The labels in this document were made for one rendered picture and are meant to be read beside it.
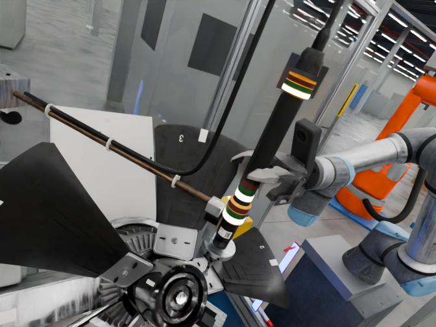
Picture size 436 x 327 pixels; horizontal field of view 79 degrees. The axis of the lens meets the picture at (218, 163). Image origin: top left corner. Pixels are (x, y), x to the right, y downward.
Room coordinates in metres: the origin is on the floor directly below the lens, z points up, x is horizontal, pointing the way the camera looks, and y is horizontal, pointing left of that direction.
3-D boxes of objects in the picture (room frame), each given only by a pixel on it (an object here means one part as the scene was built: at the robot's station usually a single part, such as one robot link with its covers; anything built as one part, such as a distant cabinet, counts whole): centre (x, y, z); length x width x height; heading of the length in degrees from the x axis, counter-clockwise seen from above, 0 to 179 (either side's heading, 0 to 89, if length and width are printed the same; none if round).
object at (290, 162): (0.50, -0.15, 1.45); 0.12 x 0.08 x 0.09; 134
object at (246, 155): (0.45, -0.05, 1.46); 0.09 x 0.03 x 0.06; 124
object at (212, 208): (0.43, -0.06, 1.32); 0.09 x 0.07 x 0.10; 79
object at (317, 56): (0.43, -0.07, 1.48); 0.04 x 0.04 x 0.46
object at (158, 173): (0.49, 0.23, 1.36); 0.54 x 0.01 x 0.01; 79
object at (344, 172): (0.61, -0.26, 1.45); 0.11 x 0.08 x 0.09; 134
